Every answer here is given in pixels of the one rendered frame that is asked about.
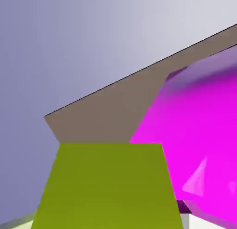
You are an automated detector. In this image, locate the small olive green cube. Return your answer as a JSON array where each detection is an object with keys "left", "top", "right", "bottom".
[{"left": 31, "top": 142, "right": 184, "bottom": 229}]

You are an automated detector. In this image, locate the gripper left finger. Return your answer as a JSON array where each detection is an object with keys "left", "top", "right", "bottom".
[{"left": 0, "top": 211, "right": 37, "bottom": 229}]

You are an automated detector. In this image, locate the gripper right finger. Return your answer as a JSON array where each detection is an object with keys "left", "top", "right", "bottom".
[{"left": 175, "top": 199, "right": 227, "bottom": 229}]

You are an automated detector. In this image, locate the large magenta box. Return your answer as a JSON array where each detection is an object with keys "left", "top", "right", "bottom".
[{"left": 129, "top": 45, "right": 237, "bottom": 229}]

